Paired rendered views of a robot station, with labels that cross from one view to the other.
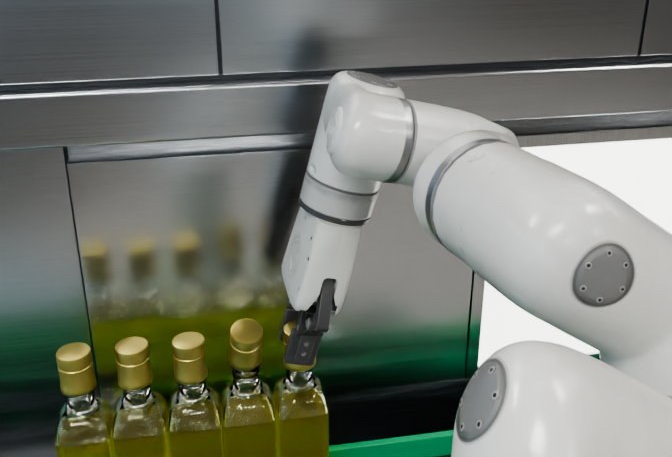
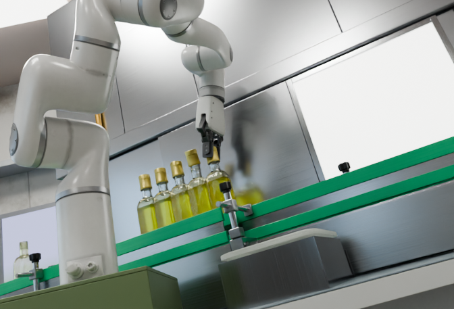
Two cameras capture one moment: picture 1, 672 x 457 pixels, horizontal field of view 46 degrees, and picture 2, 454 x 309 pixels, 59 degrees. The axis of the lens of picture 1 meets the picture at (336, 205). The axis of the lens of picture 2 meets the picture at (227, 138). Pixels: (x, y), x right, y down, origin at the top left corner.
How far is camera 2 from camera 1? 1.02 m
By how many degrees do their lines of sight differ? 54
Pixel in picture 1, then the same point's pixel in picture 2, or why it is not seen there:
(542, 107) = (305, 63)
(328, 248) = (200, 103)
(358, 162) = (184, 59)
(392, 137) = (192, 49)
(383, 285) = (267, 151)
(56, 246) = not seen: hidden behind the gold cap
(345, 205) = (205, 90)
